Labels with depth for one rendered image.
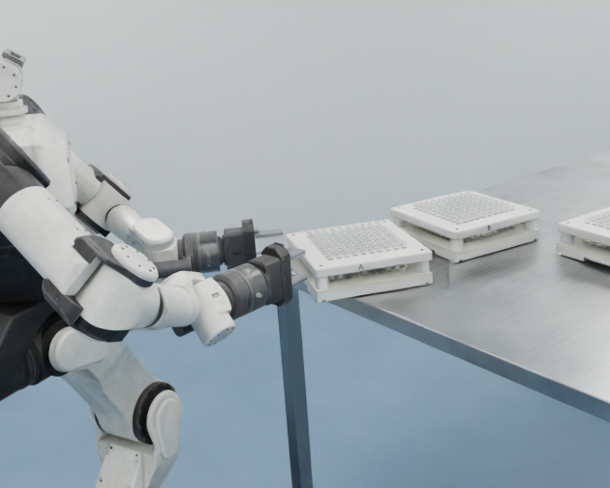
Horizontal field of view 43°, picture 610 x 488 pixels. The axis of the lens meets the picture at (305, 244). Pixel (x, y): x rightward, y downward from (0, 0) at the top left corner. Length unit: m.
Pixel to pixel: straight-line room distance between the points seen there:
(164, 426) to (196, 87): 2.79
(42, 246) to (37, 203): 0.07
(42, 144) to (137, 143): 3.01
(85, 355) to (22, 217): 0.48
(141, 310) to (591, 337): 0.74
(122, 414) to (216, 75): 2.83
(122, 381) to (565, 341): 0.91
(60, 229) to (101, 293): 0.11
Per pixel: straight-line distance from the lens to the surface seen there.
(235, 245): 1.61
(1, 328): 1.46
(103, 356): 1.60
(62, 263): 1.11
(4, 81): 1.42
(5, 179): 1.20
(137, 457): 1.84
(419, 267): 1.56
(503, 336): 1.37
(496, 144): 4.79
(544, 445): 2.72
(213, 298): 1.34
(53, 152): 1.37
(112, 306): 1.12
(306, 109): 4.40
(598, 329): 1.42
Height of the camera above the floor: 1.49
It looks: 19 degrees down
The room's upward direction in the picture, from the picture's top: 4 degrees counter-clockwise
